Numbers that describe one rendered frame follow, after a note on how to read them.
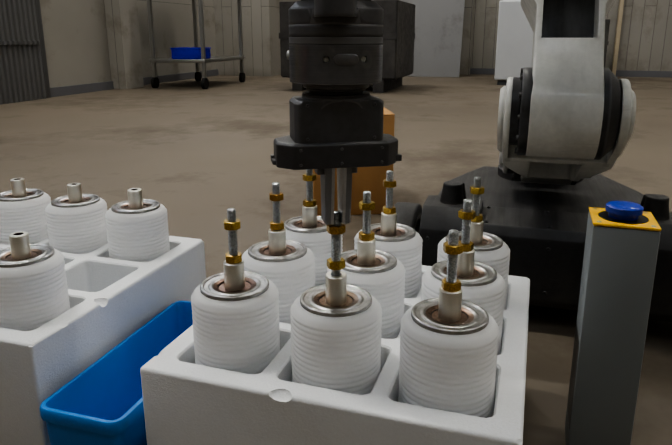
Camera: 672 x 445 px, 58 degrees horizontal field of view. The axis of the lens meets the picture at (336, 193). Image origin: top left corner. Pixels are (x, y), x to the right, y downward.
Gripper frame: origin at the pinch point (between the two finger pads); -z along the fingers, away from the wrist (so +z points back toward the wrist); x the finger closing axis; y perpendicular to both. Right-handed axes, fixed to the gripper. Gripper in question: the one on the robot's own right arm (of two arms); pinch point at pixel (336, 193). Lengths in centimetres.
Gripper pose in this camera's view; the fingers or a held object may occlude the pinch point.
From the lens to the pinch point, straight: 60.4
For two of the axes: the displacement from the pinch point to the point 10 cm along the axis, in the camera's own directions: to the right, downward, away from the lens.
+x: 9.8, -0.5, 2.0
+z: 0.0, -9.7, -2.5
